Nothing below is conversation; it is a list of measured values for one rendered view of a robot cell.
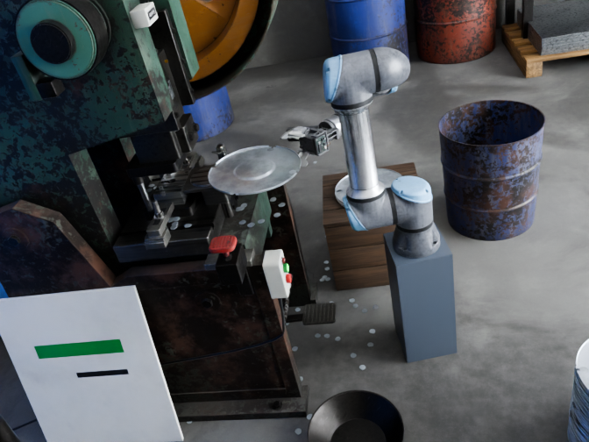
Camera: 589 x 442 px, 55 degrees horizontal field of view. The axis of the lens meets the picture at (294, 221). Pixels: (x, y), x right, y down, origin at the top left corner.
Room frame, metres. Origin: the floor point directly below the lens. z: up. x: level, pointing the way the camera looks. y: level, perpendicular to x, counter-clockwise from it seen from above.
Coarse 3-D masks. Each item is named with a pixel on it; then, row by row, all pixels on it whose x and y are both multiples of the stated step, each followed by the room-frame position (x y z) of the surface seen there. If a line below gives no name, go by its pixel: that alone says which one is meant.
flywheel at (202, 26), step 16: (192, 0) 1.94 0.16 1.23; (224, 0) 1.92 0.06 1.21; (240, 0) 1.87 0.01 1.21; (256, 0) 1.86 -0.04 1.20; (192, 16) 1.94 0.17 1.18; (208, 16) 1.93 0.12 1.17; (224, 16) 1.92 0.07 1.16; (240, 16) 1.87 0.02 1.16; (256, 16) 1.89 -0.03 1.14; (192, 32) 1.95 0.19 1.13; (208, 32) 1.93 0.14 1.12; (224, 32) 1.90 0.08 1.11; (240, 32) 1.87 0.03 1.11; (208, 48) 1.93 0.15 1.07; (224, 48) 1.89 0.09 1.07; (208, 64) 1.90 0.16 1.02; (224, 64) 1.89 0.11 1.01; (192, 80) 1.92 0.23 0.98
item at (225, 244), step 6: (216, 240) 1.25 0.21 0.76; (222, 240) 1.24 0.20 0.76; (228, 240) 1.23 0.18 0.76; (234, 240) 1.23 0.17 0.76; (210, 246) 1.22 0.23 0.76; (216, 246) 1.22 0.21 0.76; (222, 246) 1.21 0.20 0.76; (228, 246) 1.21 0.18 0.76; (234, 246) 1.21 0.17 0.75; (210, 252) 1.22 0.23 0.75; (216, 252) 1.21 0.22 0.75; (222, 252) 1.21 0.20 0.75; (228, 252) 1.20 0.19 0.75
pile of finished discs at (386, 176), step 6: (378, 168) 2.08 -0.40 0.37; (384, 168) 2.06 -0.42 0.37; (378, 174) 2.04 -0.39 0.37; (384, 174) 2.03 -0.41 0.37; (390, 174) 2.02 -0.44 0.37; (396, 174) 2.01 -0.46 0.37; (342, 180) 2.06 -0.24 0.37; (348, 180) 2.05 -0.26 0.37; (384, 180) 1.98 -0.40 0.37; (390, 180) 1.97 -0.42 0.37; (336, 186) 2.01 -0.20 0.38; (342, 186) 2.01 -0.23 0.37; (348, 186) 2.00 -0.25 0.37; (384, 186) 1.93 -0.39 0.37; (390, 186) 1.93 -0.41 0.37; (336, 192) 1.98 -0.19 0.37; (342, 192) 1.97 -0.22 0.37; (342, 198) 1.92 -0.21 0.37; (342, 204) 1.89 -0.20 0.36
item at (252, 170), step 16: (224, 160) 1.64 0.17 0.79; (240, 160) 1.62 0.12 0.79; (256, 160) 1.59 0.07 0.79; (272, 160) 1.58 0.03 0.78; (288, 160) 1.56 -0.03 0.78; (208, 176) 1.55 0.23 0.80; (224, 176) 1.54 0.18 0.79; (240, 176) 1.51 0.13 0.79; (256, 176) 1.49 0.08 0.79; (272, 176) 1.48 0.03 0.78; (288, 176) 1.46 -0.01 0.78; (224, 192) 1.44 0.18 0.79; (240, 192) 1.43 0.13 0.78; (256, 192) 1.41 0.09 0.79
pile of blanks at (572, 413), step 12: (576, 372) 0.94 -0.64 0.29; (576, 384) 0.94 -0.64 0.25; (576, 396) 0.92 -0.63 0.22; (588, 396) 0.87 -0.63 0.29; (576, 408) 0.91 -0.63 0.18; (588, 408) 0.86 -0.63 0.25; (576, 420) 0.91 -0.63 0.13; (588, 420) 0.85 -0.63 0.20; (576, 432) 0.90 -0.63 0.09; (588, 432) 0.85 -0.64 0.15
